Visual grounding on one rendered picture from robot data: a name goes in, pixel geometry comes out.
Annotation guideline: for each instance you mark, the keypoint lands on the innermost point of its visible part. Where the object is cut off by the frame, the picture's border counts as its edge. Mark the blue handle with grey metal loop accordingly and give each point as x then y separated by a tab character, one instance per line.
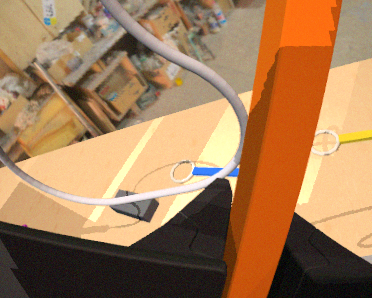
200	172

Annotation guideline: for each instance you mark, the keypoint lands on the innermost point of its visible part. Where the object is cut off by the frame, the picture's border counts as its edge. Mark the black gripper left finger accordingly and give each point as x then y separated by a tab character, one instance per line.
181	259

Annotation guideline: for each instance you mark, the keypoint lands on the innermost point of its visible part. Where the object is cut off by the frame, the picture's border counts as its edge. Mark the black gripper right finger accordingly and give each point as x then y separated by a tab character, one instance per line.
313	265

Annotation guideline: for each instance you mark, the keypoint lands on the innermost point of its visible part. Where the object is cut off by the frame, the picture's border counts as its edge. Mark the grey ring with yellow handle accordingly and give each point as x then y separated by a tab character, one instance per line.
344	138

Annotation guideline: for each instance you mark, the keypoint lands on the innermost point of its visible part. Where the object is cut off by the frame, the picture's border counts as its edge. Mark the orange handle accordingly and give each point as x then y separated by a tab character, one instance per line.
298	40

